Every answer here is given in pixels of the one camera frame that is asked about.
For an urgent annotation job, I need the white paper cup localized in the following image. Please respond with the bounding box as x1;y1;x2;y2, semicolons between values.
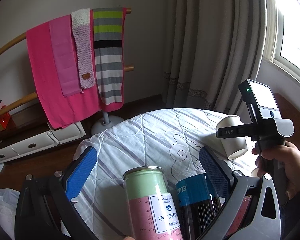
251;167;260;178
216;114;248;160

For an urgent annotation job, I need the person's right hand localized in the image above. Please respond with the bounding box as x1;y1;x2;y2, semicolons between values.
261;141;300;200

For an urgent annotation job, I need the person's left hand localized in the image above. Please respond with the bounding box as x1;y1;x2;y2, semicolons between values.
123;236;135;240

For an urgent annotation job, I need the blue black ribbed can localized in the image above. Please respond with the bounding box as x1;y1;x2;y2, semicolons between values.
176;174;221;239

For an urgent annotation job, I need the brown wooden chair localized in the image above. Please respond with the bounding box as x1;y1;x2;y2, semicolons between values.
274;93;300;151

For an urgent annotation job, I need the pink clear plastic container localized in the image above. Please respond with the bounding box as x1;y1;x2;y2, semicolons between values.
226;195;251;237

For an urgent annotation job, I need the white rack base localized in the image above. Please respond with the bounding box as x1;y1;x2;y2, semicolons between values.
91;111;124;135

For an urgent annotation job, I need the wooden towel rack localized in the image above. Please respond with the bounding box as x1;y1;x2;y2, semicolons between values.
0;8;135;123

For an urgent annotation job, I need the white striped quilted tablecloth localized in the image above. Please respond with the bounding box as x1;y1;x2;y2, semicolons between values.
74;108;226;239

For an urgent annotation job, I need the hot pink towel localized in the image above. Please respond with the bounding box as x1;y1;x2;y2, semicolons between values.
26;7;127;129

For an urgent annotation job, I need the green pink cookie can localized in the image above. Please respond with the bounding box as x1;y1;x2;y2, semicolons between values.
123;166;183;240

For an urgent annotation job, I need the white plastic bag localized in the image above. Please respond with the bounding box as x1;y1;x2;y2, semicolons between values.
0;189;20;239

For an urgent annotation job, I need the red box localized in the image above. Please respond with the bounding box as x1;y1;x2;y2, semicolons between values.
0;104;17;137

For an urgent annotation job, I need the beige curtain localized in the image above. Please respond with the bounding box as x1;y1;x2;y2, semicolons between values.
162;0;277;114

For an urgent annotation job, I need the light pink towel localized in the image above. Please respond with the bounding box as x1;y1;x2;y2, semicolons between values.
49;15;81;97

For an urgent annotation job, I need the pink white knitted scarf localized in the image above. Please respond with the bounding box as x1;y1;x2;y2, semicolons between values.
71;8;95;89

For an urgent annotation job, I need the striped green grey scarf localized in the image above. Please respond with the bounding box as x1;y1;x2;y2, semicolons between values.
93;8;126;105

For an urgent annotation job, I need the window frame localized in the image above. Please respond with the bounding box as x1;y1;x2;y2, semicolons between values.
263;0;300;80

